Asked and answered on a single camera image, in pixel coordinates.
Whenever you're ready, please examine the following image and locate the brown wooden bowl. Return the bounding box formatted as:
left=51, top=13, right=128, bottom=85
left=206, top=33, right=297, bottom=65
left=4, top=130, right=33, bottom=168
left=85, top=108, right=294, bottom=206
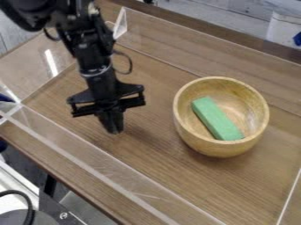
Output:
left=172, top=76, right=270, bottom=158

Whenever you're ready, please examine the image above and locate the clear acrylic front wall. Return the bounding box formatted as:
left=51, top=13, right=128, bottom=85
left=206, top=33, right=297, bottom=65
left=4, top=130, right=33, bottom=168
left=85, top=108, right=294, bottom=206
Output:
left=0, top=84, right=227, bottom=225

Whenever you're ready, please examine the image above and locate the clear acrylic corner bracket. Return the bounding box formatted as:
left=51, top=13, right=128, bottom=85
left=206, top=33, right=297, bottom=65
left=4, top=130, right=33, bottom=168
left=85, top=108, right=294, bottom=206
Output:
left=104, top=7, right=128, bottom=40

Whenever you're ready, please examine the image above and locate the grey metal base plate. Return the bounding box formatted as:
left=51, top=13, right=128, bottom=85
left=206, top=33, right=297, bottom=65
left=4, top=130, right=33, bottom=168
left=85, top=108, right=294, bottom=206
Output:
left=39, top=190, right=119, bottom=225

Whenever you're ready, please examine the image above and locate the black table leg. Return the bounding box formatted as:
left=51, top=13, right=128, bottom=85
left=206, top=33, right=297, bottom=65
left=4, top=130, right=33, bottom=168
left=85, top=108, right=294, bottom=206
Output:
left=44, top=175, right=57, bottom=198

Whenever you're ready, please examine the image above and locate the white cylindrical container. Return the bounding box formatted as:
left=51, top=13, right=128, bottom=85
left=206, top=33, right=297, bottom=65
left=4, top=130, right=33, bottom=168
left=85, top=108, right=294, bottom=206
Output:
left=266, top=11, right=301, bottom=50

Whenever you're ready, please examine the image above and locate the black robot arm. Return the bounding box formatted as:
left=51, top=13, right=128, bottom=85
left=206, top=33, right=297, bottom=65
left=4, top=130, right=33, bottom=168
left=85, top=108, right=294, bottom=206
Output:
left=0, top=0, right=146, bottom=134

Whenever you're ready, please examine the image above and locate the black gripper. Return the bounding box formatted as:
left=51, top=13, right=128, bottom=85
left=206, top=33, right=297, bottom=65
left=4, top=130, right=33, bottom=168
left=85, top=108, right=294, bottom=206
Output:
left=67, top=69, right=146, bottom=134

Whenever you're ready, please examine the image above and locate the green rectangular block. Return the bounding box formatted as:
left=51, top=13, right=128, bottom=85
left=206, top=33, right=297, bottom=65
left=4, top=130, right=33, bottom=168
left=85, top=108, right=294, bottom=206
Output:
left=190, top=97, right=245, bottom=141

